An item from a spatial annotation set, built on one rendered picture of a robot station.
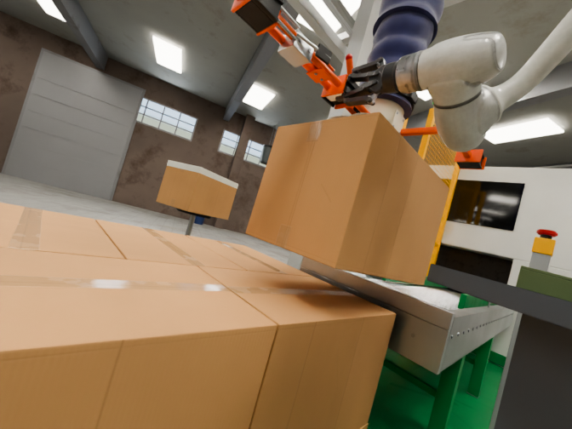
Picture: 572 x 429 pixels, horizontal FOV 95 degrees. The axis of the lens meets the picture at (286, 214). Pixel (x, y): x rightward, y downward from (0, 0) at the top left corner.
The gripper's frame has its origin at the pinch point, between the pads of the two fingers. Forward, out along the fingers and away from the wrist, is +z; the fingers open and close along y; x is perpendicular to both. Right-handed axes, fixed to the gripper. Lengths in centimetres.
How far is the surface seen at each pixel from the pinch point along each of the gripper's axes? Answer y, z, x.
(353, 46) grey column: -129, 104, 114
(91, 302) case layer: 66, -8, -50
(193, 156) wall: -86, 803, 274
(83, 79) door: -188, 917, -36
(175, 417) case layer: 79, -20, -36
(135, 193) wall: 82, 848, 156
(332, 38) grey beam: -192, 179, 154
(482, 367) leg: 100, -33, 168
